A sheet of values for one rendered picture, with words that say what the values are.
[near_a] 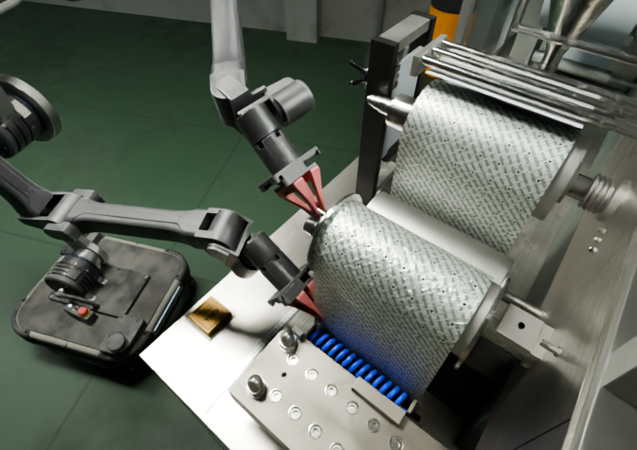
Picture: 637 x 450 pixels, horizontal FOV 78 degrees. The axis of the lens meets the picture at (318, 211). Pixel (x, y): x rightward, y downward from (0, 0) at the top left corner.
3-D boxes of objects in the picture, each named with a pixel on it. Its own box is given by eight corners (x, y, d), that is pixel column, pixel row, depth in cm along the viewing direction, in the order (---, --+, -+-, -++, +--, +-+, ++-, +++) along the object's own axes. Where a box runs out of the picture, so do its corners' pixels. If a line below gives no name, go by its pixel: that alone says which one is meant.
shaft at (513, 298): (496, 289, 68) (500, 282, 66) (540, 314, 65) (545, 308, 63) (491, 297, 67) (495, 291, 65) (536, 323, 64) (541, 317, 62)
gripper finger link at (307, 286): (303, 338, 75) (269, 302, 75) (326, 311, 79) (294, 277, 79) (317, 335, 69) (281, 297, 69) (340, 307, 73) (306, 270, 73)
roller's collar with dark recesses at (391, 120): (400, 116, 78) (406, 86, 73) (427, 127, 75) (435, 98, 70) (383, 131, 74) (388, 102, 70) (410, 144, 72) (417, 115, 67)
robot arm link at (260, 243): (243, 240, 70) (263, 222, 74) (231, 253, 75) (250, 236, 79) (268, 268, 70) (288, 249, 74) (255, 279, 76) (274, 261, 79)
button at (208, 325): (212, 299, 96) (210, 294, 94) (232, 315, 93) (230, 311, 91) (190, 320, 92) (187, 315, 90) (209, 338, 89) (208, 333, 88)
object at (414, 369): (316, 323, 80) (315, 274, 66) (418, 400, 70) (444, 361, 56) (314, 324, 79) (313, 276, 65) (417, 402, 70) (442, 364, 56)
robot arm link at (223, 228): (34, 225, 79) (68, 185, 85) (55, 242, 84) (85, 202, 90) (220, 250, 66) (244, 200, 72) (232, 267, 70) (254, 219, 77)
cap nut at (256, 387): (257, 373, 72) (253, 364, 68) (271, 386, 70) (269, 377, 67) (242, 389, 70) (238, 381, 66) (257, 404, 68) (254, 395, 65)
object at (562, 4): (483, 157, 131) (564, -37, 88) (525, 175, 125) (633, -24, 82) (465, 180, 123) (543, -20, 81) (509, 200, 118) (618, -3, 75)
